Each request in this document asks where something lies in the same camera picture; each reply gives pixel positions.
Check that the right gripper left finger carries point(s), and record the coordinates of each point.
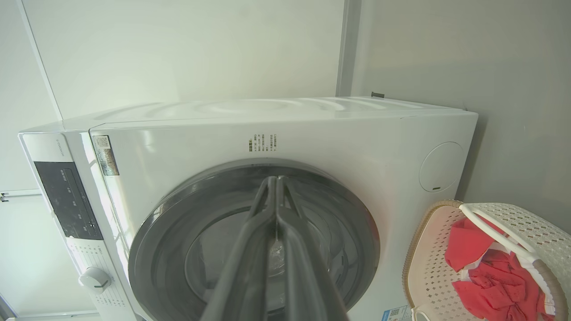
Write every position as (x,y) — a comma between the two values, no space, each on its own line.
(245,276)

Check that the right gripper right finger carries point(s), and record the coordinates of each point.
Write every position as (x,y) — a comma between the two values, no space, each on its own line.
(308,276)

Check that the beige perforated plastic laundry basket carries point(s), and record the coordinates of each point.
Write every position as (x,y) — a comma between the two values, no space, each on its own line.
(428,267)

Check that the round black glass washer door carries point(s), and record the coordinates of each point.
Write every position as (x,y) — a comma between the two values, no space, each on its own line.
(178,232)

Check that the blue energy label sticker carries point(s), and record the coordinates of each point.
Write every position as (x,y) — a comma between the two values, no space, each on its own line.
(397,314)

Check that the white front-load washing machine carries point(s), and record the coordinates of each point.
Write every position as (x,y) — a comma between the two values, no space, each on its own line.
(334,133)

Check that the white washer control knob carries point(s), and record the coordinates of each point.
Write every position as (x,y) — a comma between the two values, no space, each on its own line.
(94,280)

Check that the round white filter cover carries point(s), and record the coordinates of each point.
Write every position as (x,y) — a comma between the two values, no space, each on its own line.
(441,167)

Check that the silver QR code sticker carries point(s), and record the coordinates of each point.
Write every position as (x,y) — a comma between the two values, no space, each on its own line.
(106,156)

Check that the red garment with white trim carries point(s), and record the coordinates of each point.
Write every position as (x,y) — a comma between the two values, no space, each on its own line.
(495,281)

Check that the black washer control panel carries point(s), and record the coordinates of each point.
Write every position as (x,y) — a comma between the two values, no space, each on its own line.
(67,200)

